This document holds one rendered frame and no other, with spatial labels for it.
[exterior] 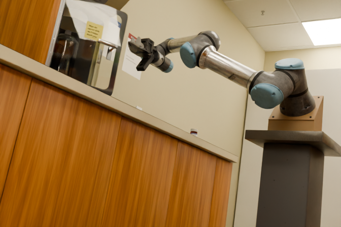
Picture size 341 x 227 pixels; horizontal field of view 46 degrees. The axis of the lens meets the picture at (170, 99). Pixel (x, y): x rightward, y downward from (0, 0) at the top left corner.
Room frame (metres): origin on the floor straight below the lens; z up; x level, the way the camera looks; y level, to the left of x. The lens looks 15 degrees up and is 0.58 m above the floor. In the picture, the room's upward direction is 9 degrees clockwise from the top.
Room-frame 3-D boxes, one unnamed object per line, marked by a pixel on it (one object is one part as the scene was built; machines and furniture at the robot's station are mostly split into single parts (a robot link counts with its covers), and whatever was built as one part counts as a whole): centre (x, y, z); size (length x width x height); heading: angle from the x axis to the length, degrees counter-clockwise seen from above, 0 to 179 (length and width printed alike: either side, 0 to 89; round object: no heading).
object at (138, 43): (1.78, 0.20, 1.30); 0.09 x 0.03 x 0.06; 147
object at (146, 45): (1.88, 0.15, 1.31); 0.12 x 0.08 x 0.09; 147
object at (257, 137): (1.69, -0.56, 0.92); 0.32 x 0.32 x 0.04; 52
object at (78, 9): (1.60, 0.39, 1.19); 0.30 x 0.01 x 0.40; 119
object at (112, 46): (1.61, 0.31, 1.20); 0.10 x 0.05 x 0.03; 119
